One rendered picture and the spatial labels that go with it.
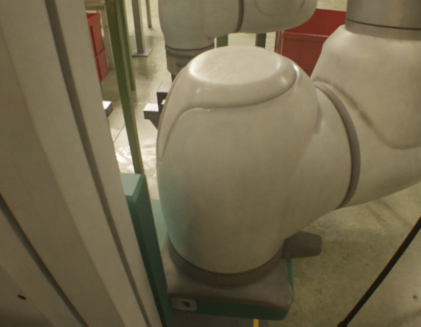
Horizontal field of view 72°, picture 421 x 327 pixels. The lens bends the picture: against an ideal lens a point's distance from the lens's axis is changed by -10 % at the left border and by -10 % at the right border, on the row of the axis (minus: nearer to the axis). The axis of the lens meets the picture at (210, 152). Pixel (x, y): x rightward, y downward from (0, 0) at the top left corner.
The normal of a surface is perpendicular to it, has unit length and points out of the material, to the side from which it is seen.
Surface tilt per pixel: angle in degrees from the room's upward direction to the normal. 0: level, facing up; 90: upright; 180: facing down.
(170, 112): 66
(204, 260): 96
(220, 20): 98
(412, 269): 0
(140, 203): 90
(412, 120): 74
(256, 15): 96
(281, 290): 13
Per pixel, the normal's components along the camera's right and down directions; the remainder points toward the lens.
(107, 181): 0.99, 0.07
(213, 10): 0.38, 0.57
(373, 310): 0.00, -0.77
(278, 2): 0.26, 0.77
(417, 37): 0.14, 0.49
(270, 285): 0.15, -0.62
